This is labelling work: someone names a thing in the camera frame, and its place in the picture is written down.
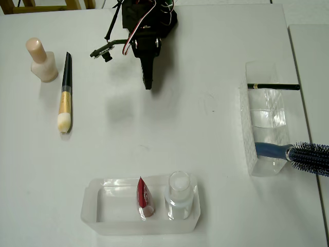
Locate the makeup brush with gold ferrule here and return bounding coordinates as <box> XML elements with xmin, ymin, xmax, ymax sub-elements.
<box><xmin>57</xmin><ymin>51</ymin><xmax>74</xmax><ymax>134</ymax></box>

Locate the red hand cream tube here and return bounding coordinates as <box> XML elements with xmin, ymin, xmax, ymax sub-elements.
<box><xmin>135</xmin><ymin>176</ymin><xmax>156</xmax><ymax>221</ymax></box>

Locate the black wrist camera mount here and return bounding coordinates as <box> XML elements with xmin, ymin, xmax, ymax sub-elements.
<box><xmin>89</xmin><ymin>39</ymin><xmax>128</xmax><ymax>62</ymax></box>

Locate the red white servo cable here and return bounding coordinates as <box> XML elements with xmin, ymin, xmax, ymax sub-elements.
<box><xmin>121</xmin><ymin>0</ymin><xmax>158</xmax><ymax>56</ymax></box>

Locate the blue round hairbrush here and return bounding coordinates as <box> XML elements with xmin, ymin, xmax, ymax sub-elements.
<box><xmin>254</xmin><ymin>141</ymin><xmax>329</xmax><ymax>178</ymax></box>

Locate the frosted white plastic bin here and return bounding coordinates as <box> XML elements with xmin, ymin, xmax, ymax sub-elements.
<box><xmin>80</xmin><ymin>174</ymin><xmax>202</xmax><ymax>236</ymax></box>

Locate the clear spray bottle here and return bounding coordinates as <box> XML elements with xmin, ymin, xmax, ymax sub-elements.
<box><xmin>163</xmin><ymin>171</ymin><xmax>194</xmax><ymax>221</ymax></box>

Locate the thin black camera cable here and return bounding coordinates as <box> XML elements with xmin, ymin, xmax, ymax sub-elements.
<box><xmin>104</xmin><ymin>0</ymin><xmax>124</xmax><ymax>42</ymax></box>

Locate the dark blue eyeliner pencil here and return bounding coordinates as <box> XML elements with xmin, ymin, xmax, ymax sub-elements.
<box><xmin>247</xmin><ymin>82</ymin><xmax>301</xmax><ymax>91</ymax></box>

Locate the clear crystal organizer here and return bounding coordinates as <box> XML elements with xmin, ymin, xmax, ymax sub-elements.
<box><xmin>238</xmin><ymin>60</ymin><xmax>291</xmax><ymax>178</ymax></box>

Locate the wooden chair frame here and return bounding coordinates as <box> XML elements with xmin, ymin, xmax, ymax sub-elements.
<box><xmin>0</xmin><ymin>0</ymin><xmax>97</xmax><ymax>15</ymax></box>

